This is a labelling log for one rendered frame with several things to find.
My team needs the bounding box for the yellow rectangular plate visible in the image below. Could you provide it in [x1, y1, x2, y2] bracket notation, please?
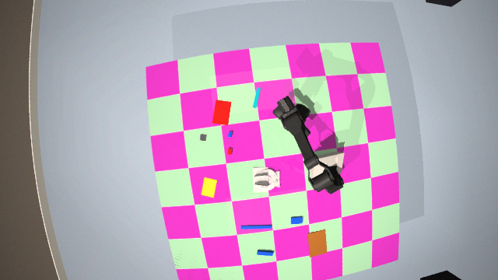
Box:
[201, 178, 217, 198]

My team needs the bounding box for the orange flat plate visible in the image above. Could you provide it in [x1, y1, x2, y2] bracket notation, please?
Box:
[307, 229, 327, 257]

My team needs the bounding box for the red rectangular plate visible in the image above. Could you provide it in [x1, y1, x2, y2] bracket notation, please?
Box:
[212, 100, 231, 125]

